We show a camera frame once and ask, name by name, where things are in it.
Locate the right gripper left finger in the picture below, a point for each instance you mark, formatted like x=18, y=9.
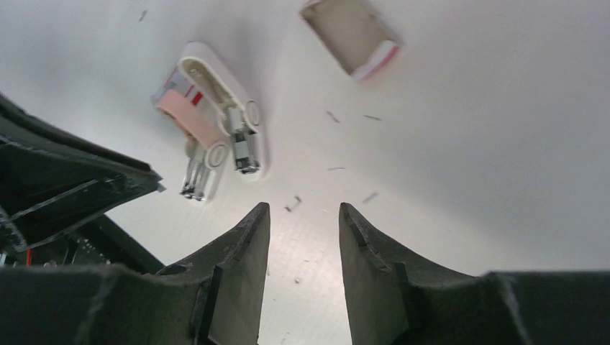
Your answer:
x=212, y=296

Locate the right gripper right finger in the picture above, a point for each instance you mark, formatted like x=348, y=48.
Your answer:
x=396, y=296

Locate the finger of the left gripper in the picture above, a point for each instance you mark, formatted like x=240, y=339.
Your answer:
x=52, y=182

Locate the pink stapler top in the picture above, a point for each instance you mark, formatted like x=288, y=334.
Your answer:
x=206, y=147

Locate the white stapler base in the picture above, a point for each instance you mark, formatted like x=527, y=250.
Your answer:
x=239, y=115

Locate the loose bent staple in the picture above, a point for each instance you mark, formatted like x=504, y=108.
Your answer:
x=291, y=207

